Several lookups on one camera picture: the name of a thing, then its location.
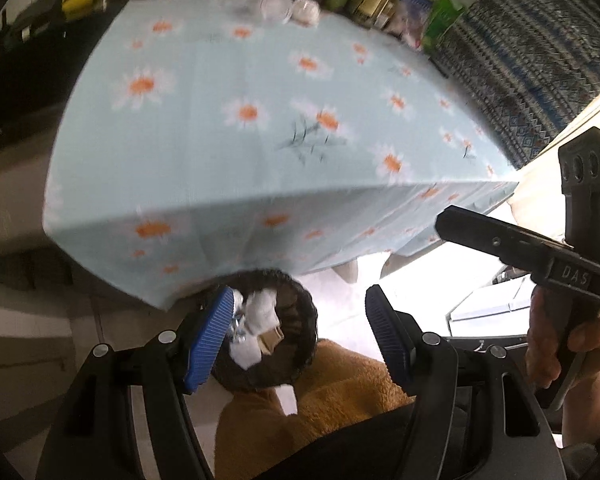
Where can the blue white plastic bag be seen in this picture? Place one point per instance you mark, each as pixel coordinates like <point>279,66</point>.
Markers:
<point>409,22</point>

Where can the patterned blue curtain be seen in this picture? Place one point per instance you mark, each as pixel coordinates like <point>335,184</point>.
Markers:
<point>529,66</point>

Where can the green refill pouch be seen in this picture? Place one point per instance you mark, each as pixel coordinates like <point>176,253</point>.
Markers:
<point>442,16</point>

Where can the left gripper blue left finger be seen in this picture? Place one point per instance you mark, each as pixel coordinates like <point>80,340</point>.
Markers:
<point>208,337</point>

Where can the black lined trash bin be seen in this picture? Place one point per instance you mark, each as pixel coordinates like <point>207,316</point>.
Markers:
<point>298,320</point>

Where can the black yellow item by sink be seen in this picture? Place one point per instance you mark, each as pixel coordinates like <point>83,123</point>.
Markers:
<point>45,14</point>

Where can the white cloth front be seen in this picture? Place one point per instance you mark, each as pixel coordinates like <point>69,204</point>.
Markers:
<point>260,316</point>

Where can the daisy print blue tablecloth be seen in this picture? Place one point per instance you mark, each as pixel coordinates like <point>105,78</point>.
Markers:
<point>201,140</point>

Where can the clear plastic lid container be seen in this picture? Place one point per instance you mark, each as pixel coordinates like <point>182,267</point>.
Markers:
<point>275,11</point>

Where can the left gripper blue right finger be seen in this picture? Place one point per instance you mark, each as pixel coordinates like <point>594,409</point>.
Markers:
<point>395,344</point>

